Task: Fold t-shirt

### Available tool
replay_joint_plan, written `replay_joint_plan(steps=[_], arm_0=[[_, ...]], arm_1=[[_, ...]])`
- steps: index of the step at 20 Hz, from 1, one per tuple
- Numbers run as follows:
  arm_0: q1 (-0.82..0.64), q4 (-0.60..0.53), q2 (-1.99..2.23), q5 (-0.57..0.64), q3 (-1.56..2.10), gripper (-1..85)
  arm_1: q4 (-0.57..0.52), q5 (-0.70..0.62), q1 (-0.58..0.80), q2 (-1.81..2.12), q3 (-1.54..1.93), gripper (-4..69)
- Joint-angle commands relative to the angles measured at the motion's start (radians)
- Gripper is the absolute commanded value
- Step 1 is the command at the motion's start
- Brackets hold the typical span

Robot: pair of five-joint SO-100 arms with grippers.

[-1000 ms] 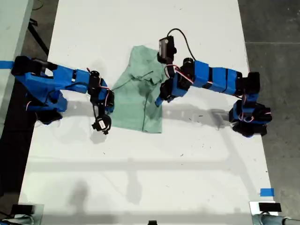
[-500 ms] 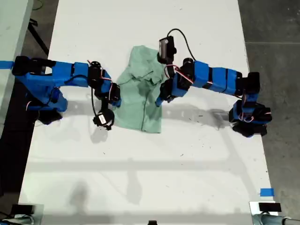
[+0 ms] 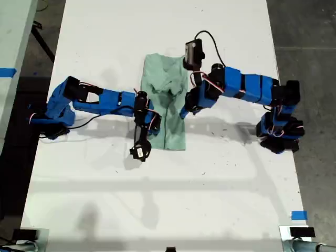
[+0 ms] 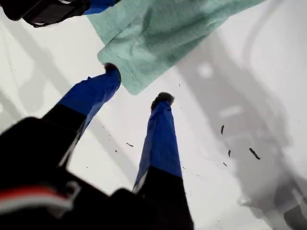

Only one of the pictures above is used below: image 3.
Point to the pale green T-shirt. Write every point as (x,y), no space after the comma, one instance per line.
(173,131)

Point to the pale side table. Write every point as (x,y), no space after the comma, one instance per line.
(13,52)

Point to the black camera box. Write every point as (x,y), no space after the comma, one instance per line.
(140,151)
(193,53)

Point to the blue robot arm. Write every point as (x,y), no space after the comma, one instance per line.
(249,86)
(110,102)

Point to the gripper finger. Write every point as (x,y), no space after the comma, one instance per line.
(183,113)
(157,133)
(151,132)
(189,111)

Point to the small black box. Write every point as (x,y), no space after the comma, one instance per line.
(25,234)
(302,232)
(170,249)

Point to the blue tape strip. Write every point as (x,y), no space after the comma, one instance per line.
(7,72)
(299,215)

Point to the black stand leg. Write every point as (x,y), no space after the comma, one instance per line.
(43,43)

